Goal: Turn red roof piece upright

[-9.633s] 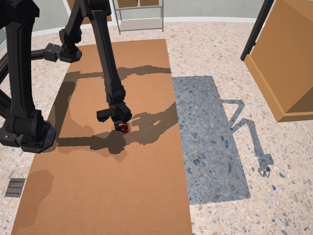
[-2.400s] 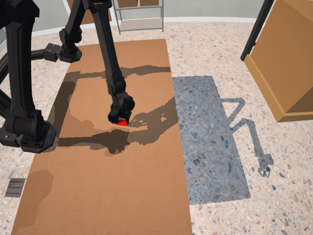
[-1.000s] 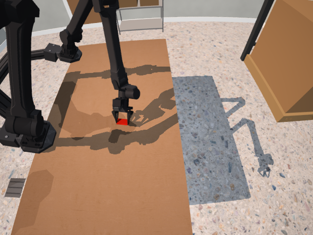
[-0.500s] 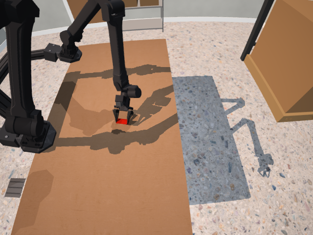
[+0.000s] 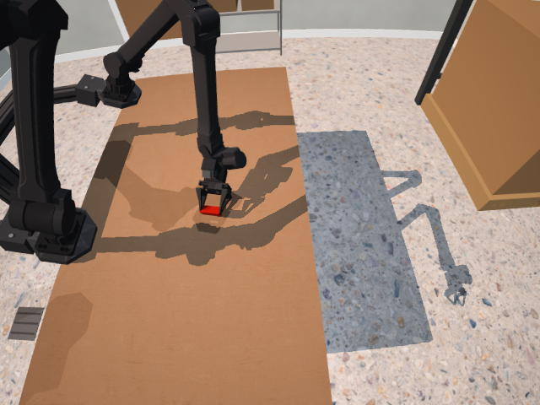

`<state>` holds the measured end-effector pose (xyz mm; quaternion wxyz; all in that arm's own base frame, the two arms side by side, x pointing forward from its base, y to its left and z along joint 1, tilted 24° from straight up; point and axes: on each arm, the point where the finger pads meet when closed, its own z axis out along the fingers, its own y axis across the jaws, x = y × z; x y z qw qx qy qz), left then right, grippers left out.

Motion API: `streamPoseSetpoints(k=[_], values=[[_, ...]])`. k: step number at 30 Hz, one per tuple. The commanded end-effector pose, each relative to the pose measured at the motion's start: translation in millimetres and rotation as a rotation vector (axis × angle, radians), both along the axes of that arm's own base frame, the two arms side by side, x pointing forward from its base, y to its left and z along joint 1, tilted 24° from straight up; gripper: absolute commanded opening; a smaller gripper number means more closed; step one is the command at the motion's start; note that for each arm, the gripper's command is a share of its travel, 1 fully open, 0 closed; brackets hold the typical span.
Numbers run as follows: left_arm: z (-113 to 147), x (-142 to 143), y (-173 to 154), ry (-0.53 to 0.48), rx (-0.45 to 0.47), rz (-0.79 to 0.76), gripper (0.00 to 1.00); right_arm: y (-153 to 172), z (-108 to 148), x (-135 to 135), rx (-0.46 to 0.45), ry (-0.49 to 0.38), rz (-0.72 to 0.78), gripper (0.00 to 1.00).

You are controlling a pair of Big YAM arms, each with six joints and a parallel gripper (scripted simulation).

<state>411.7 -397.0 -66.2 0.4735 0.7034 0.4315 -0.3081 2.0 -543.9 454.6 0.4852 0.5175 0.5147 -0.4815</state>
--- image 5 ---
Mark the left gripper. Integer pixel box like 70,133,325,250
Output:
196,181,232,214

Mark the red block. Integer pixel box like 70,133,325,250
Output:
200,205,222,217

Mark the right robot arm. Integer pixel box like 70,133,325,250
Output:
0,0,86,257

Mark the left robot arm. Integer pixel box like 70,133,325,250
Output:
102,0,246,183

